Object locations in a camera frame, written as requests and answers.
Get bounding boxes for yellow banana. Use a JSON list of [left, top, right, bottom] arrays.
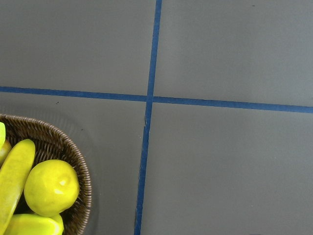
[[0, 122, 6, 149], [4, 213, 64, 235], [0, 139, 35, 234]]

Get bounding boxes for yellow lemon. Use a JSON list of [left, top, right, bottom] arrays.
[[24, 160, 80, 217]]

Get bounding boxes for brown wicker basket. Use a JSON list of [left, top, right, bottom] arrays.
[[0, 114, 92, 235]]

